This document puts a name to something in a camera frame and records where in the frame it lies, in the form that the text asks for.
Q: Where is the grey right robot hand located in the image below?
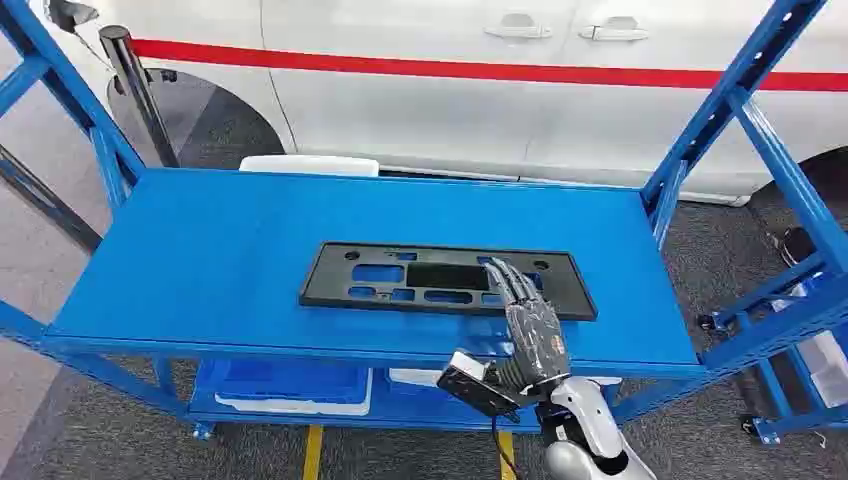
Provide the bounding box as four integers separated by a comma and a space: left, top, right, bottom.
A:
484, 256, 572, 401

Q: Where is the black plastic frame plate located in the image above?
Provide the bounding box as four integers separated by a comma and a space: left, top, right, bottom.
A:
298, 241, 600, 324

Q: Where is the yellow floor tape strip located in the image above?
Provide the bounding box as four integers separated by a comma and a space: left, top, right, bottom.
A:
301, 424, 325, 480
496, 431, 519, 480

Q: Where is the white car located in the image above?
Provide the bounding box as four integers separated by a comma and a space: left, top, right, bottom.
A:
39, 0, 848, 233

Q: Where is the blue plastic bin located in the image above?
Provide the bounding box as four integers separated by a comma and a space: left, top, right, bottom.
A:
214, 360, 372, 407

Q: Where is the white foam box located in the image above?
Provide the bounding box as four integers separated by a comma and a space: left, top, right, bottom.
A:
237, 154, 381, 179

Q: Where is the red barrier belt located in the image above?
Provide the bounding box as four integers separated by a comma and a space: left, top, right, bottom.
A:
129, 37, 848, 93

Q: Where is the blue metal shelf rack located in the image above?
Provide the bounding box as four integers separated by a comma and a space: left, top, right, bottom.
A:
0, 0, 848, 442

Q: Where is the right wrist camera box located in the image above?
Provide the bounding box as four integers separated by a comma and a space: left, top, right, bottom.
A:
435, 350, 526, 421

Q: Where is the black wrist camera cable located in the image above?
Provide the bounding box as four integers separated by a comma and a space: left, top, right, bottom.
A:
489, 415, 523, 480

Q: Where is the blue wheeled frame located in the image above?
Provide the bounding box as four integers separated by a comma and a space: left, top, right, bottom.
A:
695, 251, 848, 447

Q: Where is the black stanchion post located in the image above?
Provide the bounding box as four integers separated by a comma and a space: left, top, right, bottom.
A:
98, 24, 181, 169

